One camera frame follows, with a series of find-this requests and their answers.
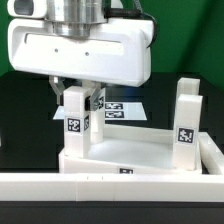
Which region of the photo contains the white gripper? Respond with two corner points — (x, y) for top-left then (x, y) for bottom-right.
(8, 19), (154, 111)

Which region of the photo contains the marker tag sheet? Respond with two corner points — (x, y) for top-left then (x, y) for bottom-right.
(53, 100), (148, 122)

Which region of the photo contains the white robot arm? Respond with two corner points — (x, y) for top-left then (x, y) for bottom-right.
(7, 0), (157, 87)

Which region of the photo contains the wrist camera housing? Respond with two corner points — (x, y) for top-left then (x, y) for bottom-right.
(7, 0), (47, 19)

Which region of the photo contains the white L-shaped fence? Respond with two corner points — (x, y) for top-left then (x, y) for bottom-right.
(0, 132), (224, 202)

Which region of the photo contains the white desk top tray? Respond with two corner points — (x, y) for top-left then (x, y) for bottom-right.
(59, 124), (202, 175)

